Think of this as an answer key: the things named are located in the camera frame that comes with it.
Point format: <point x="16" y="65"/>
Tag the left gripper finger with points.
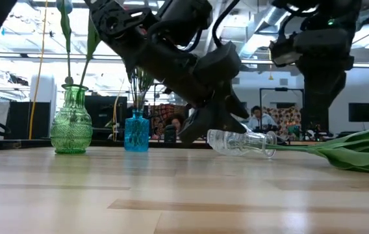
<point x="207" y="123"/>
<point x="236" y="106"/>

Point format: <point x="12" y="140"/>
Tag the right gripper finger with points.
<point x="311" y="87"/>
<point x="330" y="87"/>

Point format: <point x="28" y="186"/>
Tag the clear glass vase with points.
<point x="233" y="143"/>

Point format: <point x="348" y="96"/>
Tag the blue white artificial tulip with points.
<point x="93" y="39"/>
<point x="65" y="29"/>

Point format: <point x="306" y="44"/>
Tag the green glass vase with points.
<point x="71" y="130"/>

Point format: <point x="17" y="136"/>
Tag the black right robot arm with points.
<point x="334" y="11"/>

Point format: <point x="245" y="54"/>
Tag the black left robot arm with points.
<point x="178" y="19"/>

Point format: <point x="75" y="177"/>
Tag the blue glass vase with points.
<point x="136" y="133"/>

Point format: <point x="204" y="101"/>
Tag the person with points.
<point x="175" y="122"/>
<point x="262" y="121"/>

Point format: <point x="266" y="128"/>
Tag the black partition panel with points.
<point x="316" y="120"/>
<point x="17" y="120"/>

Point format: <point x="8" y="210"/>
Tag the floral cloth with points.
<point x="288" y="117"/>

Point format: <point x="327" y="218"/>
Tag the red patterned tapestry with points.
<point x="165" y="110"/>

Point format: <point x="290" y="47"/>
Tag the black frame stand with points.
<point x="281" y="89"/>

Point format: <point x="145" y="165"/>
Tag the black wall monitor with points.
<point x="363" y="112"/>

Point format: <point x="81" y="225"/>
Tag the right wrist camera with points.
<point x="283" y="53"/>

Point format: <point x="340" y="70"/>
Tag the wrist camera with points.
<point x="283" y="53"/>
<point x="218" y="63"/>

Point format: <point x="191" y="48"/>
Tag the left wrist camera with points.
<point x="218" y="63"/>

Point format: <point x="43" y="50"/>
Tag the silver ventilation duct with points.
<point x="256" y="39"/>

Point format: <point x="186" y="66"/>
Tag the black table frame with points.
<point x="9" y="145"/>

